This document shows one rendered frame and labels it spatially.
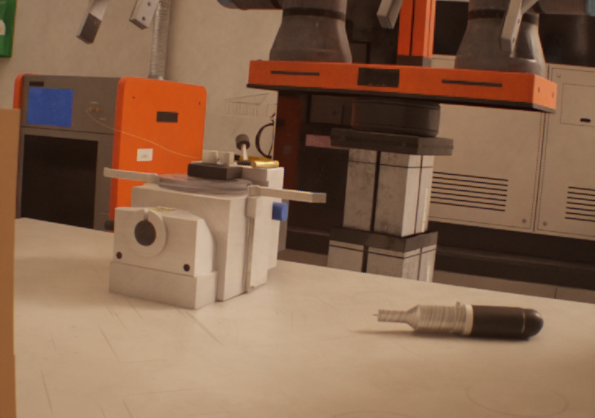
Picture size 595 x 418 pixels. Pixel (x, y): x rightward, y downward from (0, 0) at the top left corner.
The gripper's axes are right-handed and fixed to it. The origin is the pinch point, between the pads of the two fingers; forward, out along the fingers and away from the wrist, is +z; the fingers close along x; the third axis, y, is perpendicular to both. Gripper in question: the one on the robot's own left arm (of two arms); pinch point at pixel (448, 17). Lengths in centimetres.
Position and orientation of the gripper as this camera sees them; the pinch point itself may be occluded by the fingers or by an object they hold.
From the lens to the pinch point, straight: 80.9
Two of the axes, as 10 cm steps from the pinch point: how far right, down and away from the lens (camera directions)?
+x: 8.9, 2.4, -4.0
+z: -3.5, 9.1, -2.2
